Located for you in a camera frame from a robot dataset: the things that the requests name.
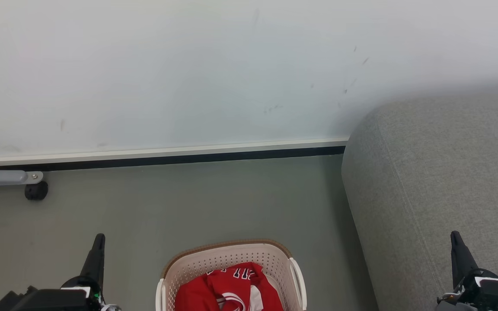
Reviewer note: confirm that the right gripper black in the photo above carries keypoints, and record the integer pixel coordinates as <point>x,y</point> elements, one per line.
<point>463,296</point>

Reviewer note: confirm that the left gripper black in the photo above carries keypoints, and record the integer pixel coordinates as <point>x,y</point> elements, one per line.
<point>95,291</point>

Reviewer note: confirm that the red jersey with lettering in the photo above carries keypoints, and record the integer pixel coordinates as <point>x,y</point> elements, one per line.
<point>231,283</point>

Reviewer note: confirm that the grey fabric sofa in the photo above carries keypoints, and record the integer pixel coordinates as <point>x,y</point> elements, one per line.
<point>430,172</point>

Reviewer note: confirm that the black caster wheel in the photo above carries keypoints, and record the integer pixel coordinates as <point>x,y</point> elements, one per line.
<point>36,190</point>

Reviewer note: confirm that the white and black baseboard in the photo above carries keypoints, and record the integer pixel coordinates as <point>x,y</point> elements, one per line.
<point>167,155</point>

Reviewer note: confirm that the white perforated laundry basket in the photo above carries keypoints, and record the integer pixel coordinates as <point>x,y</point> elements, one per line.
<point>231,255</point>

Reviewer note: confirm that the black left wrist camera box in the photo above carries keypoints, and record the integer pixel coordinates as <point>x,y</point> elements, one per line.
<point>46,300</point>

